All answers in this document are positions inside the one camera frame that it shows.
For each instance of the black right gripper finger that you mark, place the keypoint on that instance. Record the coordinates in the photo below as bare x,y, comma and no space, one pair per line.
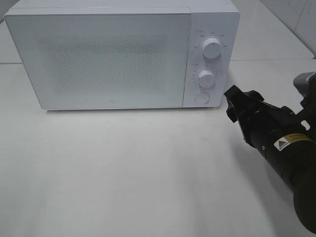
234,97
233,113

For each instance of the lower white timer knob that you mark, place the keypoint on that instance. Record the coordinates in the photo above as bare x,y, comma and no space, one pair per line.
206,78

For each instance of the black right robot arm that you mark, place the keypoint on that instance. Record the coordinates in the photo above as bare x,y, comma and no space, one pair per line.
278,135

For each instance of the upper white power knob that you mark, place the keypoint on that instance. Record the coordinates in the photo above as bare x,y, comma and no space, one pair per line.
211,47

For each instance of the round white door button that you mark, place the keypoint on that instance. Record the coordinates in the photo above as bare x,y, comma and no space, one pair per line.
202,98

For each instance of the white microwave oven body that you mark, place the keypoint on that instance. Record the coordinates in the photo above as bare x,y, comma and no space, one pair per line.
218,18

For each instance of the white microwave door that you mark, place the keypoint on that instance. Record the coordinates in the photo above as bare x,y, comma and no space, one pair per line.
104,61

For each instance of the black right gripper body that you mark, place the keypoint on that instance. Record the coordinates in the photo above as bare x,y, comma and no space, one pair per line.
258,119

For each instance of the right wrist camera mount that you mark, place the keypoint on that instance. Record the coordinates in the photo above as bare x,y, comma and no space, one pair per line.
305,83

